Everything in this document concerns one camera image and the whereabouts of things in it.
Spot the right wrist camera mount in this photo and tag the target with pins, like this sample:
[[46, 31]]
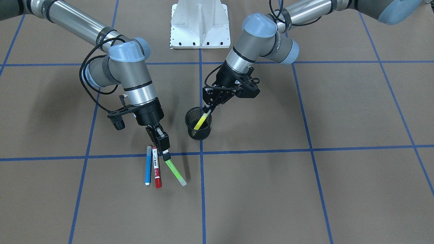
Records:
[[116, 116]]

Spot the red whiteboard marker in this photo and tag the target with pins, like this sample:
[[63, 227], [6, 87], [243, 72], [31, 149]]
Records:
[[156, 169]]

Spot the black mesh pen cup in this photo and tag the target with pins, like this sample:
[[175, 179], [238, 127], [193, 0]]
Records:
[[191, 118]]

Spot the green highlighter pen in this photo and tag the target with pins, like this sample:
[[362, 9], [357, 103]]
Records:
[[176, 172]]

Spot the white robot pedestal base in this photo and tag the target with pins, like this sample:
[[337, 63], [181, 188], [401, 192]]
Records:
[[199, 24]]

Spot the yellow highlighter pen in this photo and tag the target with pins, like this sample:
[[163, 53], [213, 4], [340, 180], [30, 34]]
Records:
[[201, 120]]

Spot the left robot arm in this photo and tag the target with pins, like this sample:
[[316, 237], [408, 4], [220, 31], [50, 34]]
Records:
[[263, 36]]

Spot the blue highlighter pen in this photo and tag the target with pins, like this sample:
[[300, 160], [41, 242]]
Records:
[[148, 166]]

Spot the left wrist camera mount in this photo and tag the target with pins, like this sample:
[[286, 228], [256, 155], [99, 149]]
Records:
[[248, 87]]

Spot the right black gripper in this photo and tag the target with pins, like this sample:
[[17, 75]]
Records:
[[150, 113]]

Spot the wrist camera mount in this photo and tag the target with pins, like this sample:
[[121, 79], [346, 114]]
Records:
[[248, 87], [116, 116]]

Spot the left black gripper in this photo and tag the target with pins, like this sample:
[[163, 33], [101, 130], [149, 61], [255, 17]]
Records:
[[226, 77]]

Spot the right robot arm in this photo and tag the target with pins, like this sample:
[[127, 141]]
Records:
[[114, 60]]

